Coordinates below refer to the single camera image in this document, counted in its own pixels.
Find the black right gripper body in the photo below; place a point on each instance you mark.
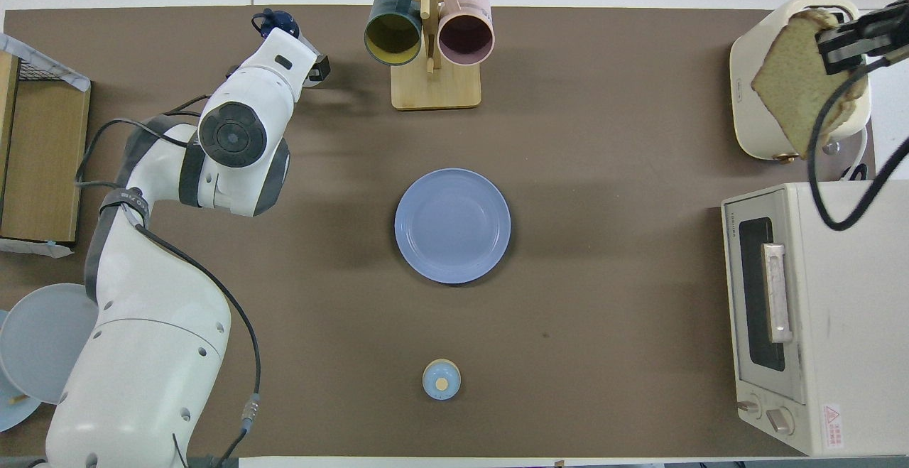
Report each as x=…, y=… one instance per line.
x=884, y=26

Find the slice of bread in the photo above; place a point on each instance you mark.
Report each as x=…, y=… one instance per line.
x=788, y=84

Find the translucent squeeze bottle blue cap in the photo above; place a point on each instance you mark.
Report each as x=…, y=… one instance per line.
x=279, y=23

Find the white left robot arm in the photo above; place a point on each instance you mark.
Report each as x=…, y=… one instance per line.
x=156, y=354

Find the blue round plate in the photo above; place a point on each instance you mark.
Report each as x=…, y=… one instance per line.
x=452, y=226

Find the pale grey plate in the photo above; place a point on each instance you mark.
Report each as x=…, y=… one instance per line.
x=35, y=340

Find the light blue plate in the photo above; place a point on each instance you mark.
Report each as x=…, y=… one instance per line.
x=11, y=415

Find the dark teal mug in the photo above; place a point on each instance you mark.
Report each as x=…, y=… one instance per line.
x=393, y=35

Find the cream two-slot toaster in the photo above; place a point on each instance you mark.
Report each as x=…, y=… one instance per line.
x=746, y=49

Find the wooden mug tree stand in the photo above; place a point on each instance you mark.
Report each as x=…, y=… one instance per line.
x=435, y=88

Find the pink mug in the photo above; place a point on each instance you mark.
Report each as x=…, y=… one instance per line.
x=465, y=36

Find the white checkered cloth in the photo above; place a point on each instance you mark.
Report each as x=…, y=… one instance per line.
x=42, y=63

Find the white paper piece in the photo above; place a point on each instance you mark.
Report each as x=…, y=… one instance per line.
x=32, y=248

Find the white toaster oven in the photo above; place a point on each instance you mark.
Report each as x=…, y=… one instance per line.
x=845, y=340

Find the brown table mat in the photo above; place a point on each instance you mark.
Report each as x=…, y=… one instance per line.
x=568, y=312

